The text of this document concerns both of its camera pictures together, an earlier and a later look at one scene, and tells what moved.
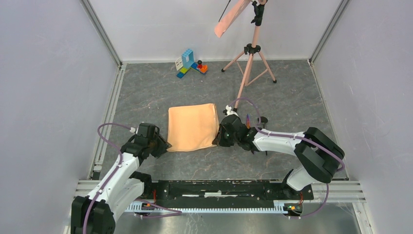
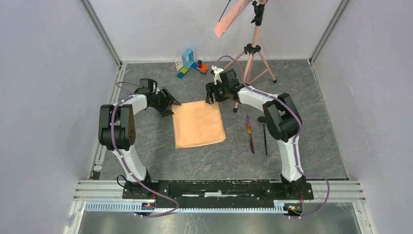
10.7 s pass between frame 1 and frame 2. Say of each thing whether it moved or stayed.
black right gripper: moved
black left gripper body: moved
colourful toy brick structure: stayed
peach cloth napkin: moved
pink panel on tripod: stayed
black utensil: stayed
